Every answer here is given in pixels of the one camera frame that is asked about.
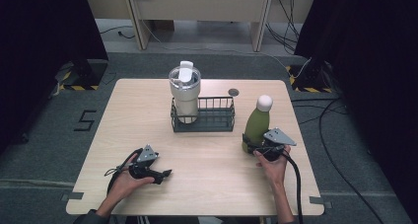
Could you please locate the black cable with plug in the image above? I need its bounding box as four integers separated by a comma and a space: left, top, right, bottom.
98, 26, 136, 40

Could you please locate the person's right hand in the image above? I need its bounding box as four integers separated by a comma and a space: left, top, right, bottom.
253, 145, 292, 188

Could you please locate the long black floor cable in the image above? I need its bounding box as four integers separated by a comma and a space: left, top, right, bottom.
290, 97, 385, 224

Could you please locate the white floor cable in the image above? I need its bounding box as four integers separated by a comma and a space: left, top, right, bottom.
129, 0, 312, 80

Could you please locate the grey tape strip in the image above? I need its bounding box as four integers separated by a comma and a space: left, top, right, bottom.
60, 191, 85, 202
309, 195, 333, 210

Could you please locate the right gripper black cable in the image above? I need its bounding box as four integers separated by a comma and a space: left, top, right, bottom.
281, 152, 304, 224

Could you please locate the white tumbler with lid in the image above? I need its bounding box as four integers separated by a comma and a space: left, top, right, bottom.
168, 60, 202, 124

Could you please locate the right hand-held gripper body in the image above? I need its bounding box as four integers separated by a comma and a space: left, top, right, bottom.
254, 127, 297, 163

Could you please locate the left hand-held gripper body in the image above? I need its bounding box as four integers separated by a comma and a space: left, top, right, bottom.
128, 144, 160, 180

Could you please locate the beige background desk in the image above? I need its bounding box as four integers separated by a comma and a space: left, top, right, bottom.
82, 0, 319, 53

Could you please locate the person's left hand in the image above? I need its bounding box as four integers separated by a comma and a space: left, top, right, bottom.
106, 154, 156, 204

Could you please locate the stand base with striped tape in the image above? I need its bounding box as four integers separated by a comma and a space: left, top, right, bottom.
285, 64, 333, 94
53, 59, 109, 92

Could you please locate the black curtain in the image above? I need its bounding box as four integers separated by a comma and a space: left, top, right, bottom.
294, 0, 418, 224
0, 0, 109, 156

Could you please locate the bundle of black wall cables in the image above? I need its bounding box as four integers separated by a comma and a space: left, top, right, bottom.
265, 0, 301, 53

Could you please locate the dark wire basket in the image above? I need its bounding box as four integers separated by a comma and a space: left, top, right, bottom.
170, 96, 237, 133

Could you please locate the green bottle with white cap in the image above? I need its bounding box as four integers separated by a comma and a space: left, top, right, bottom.
242, 94, 274, 154

